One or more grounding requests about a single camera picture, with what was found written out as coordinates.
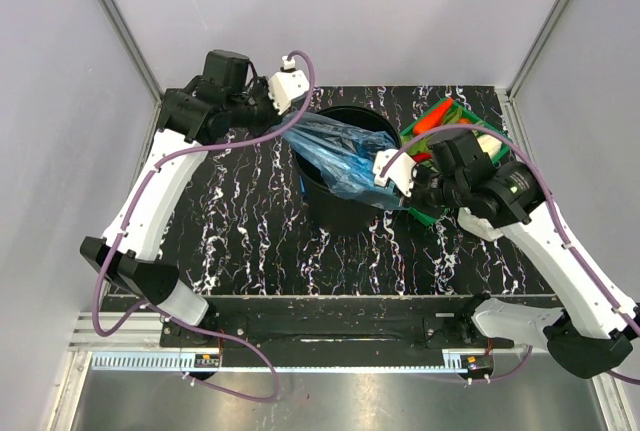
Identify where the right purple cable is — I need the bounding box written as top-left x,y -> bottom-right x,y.
377,123 -> 640,386

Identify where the detached blue trash bag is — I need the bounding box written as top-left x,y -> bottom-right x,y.
283,113 -> 403,210

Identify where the black trash bin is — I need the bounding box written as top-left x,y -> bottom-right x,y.
285,106 -> 401,235

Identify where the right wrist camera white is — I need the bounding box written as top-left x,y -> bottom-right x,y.
373,149 -> 417,198

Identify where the purple cable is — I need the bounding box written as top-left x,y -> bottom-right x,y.
92,50 -> 318,403
377,123 -> 640,386

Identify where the yellow white cabbage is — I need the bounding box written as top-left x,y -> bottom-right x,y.
477,134 -> 503,159

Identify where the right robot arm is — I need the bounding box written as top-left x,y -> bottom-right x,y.
376,125 -> 639,379

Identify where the green vegetable basket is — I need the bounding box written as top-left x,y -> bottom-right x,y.
400,98 -> 509,197

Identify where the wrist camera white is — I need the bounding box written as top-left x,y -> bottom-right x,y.
373,149 -> 417,198
267,56 -> 310,116

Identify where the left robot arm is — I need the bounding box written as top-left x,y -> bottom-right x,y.
80,50 -> 277,346

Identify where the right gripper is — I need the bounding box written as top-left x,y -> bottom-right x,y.
393,161 -> 468,219

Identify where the red chili pepper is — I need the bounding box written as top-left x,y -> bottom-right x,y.
412,153 -> 432,163

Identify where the orange carrot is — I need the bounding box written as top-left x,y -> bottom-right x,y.
412,98 -> 454,136

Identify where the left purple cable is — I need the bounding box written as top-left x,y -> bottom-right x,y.
92,50 -> 318,403

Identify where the white crumpled paper ball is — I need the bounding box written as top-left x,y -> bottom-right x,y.
457,207 -> 504,242

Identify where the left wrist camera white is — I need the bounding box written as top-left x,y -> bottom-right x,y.
267,56 -> 310,116

